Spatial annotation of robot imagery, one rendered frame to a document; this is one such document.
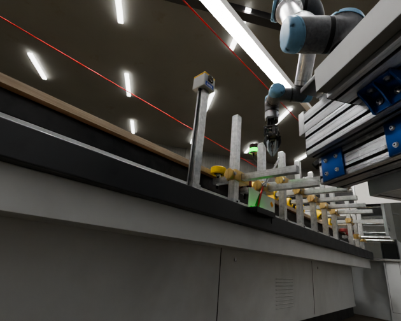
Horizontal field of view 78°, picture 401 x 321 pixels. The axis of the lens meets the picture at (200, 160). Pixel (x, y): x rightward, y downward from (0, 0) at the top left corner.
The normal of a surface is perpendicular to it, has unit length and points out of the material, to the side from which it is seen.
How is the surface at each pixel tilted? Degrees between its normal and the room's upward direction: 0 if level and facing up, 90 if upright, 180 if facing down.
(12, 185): 90
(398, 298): 90
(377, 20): 90
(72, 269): 90
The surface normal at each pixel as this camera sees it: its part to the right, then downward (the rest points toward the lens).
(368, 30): -0.98, -0.16
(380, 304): -0.68, -0.32
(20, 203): 0.73, -0.18
